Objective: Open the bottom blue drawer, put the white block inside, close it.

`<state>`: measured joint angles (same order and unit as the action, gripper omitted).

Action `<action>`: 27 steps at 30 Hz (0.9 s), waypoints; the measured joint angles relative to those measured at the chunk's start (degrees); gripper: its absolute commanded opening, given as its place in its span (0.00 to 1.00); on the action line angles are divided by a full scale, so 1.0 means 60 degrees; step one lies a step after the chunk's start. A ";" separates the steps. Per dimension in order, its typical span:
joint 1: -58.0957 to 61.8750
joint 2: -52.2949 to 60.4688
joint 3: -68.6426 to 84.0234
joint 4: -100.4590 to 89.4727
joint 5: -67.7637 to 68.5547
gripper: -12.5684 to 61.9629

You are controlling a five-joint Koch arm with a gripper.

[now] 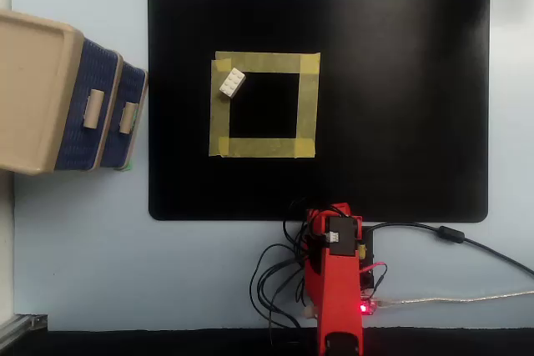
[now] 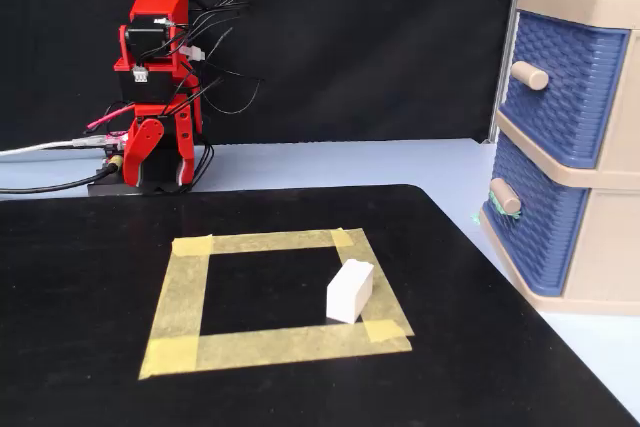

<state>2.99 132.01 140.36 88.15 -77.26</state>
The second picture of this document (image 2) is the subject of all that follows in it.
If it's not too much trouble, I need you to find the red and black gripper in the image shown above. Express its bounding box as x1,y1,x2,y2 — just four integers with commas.
113,56,204,189

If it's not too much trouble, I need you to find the green rubber band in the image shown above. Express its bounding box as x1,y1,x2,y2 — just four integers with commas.
469,193,524,224

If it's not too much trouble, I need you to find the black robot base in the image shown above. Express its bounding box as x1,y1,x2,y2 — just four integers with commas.
87,134,197,197

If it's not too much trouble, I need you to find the white USB cable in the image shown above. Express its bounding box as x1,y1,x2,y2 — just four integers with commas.
0,138,109,159

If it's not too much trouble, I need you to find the grey metal pole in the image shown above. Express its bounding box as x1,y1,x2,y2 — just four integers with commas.
481,0,547,144

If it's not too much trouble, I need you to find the beige plastic drawer cabinet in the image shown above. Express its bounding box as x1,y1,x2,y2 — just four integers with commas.
479,0,640,319

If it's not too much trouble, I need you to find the black power cable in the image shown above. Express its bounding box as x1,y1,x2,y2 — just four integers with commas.
0,153,124,195

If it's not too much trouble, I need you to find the small controller circuit board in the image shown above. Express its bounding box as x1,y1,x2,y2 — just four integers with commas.
101,130,131,154

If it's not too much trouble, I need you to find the pink wire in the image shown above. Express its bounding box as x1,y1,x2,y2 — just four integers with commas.
86,103,137,130

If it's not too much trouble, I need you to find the black table mat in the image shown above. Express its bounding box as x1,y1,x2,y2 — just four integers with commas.
0,183,640,427

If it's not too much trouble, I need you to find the blue woven-pattern drawer, plain handle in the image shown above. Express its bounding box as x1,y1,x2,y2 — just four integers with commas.
496,10,632,170

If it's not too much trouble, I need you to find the blue woven-pattern drawer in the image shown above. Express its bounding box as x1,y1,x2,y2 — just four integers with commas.
480,133,592,297
496,10,632,170

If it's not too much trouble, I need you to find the white cube block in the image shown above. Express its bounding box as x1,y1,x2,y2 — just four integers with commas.
325,258,376,325

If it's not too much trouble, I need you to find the yellow masking tape strip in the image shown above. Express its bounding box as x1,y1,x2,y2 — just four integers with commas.
148,244,214,344
138,318,414,381
171,227,367,258
330,228,416,344

